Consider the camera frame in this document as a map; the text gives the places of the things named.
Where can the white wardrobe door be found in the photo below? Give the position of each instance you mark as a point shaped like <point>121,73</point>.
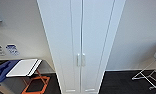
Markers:
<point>97,33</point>
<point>60,33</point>

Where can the white wardrobe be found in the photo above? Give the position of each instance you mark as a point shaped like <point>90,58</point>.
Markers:
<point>44,20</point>

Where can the white folding tabletop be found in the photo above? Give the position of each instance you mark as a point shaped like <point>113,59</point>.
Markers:
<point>22,67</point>

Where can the orange folding stand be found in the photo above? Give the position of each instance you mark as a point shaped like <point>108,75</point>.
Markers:
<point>31,91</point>

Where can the blue fabric cover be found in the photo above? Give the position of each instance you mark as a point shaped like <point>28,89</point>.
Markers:
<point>2,70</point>

